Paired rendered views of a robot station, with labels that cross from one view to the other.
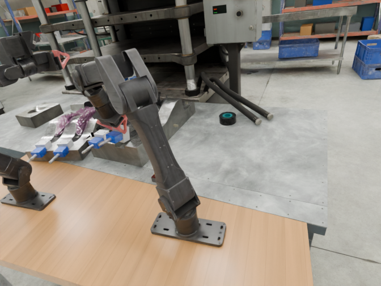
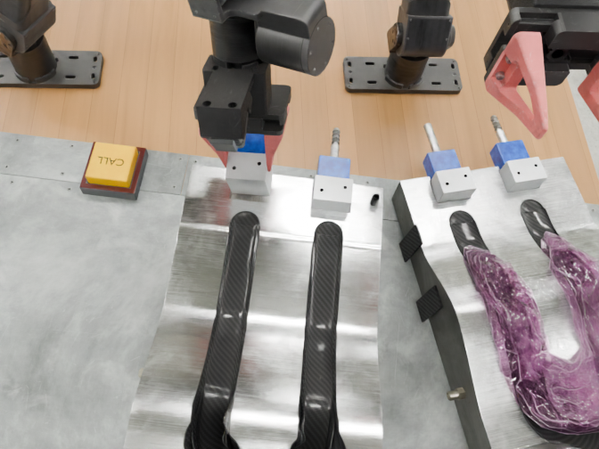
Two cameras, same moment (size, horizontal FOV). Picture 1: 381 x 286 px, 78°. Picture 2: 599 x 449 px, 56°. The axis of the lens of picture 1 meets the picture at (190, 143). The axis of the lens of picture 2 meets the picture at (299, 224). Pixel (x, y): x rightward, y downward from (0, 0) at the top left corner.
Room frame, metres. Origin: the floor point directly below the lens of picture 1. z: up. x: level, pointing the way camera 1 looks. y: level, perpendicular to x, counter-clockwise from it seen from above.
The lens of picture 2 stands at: (1.15, 0.12, 1.55)
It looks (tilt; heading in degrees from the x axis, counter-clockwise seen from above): 64 degrees down; 147
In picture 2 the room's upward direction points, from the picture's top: 10 degrees clockwise
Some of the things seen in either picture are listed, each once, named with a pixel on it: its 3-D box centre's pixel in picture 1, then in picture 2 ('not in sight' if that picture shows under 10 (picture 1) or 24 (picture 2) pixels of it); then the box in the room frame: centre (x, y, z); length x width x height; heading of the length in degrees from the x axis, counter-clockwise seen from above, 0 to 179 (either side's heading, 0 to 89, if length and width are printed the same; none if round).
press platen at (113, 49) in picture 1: (147, 55); not in sight; (2.08, 0.24, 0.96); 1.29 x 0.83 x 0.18; 60
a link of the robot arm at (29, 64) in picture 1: (22, 66); not in sight; (0.85, 0.52, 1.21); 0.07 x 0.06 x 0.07; 158
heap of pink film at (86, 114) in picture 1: (79, 116); (558, 321); (1.12, 0.53, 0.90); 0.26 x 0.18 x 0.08; 167
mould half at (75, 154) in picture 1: (81, 123); (548, 332); (1.13, 0.54, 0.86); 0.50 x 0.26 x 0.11; 167
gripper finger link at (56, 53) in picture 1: (57, 58); (545, 86); (0.97, 0.45, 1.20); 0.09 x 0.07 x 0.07; 158
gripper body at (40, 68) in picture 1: (38, 63); (548, 20); (0.91, 0.49, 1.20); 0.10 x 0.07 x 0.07; 68
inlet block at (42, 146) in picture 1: (37, 154); (507, 151); (0.87, 0.64, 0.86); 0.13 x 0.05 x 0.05; 167
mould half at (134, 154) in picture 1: (147, 119); (265, 364); (1.02, 0.18, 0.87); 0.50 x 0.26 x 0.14; 150
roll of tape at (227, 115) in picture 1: (227, 118); not in sight; (1.01, -0.19, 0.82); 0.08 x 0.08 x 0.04
